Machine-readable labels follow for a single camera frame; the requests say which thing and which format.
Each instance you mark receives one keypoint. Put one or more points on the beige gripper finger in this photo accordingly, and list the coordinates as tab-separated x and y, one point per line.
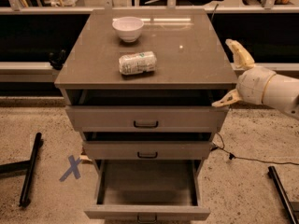
229	98
242	58

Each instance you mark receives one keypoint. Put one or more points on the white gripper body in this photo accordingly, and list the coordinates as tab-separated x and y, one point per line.
252	84

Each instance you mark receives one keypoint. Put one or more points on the grey drawer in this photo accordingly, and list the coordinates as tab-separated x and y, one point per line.
146	119
147	150
148	191

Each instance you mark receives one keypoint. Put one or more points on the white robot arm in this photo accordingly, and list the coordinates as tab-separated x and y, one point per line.
282	94

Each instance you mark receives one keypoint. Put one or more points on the grey drawer cabinet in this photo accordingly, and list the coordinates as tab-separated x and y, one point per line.
191	70

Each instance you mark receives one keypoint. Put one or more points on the black stand leg right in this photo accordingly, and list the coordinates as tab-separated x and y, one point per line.
291	208

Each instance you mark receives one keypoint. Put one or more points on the black stand leg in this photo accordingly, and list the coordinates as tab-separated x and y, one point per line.
291	208
28	167

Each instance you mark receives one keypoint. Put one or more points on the crushed white can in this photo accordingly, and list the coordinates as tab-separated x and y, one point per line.
137	63

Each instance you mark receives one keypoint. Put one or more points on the white bowl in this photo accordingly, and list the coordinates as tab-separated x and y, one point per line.
128	29

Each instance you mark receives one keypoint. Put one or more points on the metal railing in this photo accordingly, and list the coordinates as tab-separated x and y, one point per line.
155	3

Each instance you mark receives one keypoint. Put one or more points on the blue tape cross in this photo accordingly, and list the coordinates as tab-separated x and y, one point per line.
73	169

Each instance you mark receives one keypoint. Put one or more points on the black stand leg left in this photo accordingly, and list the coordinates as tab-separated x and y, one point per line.
28	167

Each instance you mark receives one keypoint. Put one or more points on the black clamp on rail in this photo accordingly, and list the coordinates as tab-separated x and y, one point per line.
57	59

